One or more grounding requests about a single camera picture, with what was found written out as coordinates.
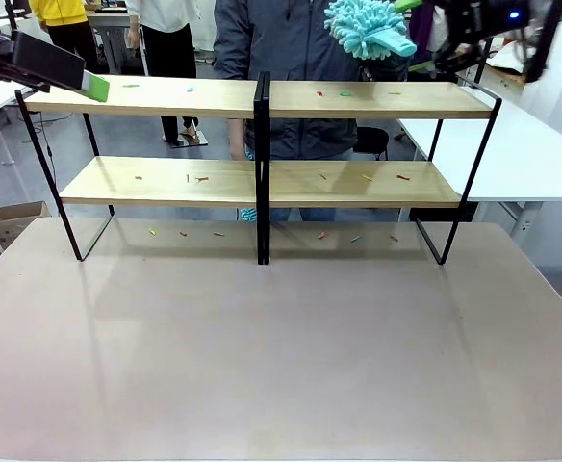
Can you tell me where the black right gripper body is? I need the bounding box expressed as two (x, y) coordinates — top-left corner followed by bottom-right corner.
(432, 0), (508, 68)

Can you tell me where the teal fluffy microfiber duster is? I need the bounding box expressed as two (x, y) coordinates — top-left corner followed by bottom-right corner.
(323, 0), (418, 61)

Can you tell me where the person right hand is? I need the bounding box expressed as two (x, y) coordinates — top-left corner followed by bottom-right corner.
(227, 118), (245, 161)

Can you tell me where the purple cloth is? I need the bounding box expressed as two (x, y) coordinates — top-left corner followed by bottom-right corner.
(408, 3), (437, 53)

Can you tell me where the person in yellow jacket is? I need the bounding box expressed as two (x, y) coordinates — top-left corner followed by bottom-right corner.
(28, 0), (102, 76)

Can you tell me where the black office chair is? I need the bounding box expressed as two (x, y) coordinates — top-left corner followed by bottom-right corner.
(355, 125), (391, 163)

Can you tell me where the person in white shirt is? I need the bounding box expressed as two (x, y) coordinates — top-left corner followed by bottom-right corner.
(125, 0), (201, 143)

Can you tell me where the wood and black metal shelf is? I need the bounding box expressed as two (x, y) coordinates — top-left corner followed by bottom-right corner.
(14, 70), (503, 267)

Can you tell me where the large white side table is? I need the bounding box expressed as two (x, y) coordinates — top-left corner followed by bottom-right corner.
(397, 95), (562, 242)

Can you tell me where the person in dark jacket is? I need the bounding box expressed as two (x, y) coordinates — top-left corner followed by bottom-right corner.
(212, 0), (415, 223)

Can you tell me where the brown cardboard box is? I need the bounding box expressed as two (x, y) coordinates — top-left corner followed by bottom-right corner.
(0, 200), (52, 251)

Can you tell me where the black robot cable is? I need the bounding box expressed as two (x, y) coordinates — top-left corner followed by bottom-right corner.
(524, 0), (562, 84)

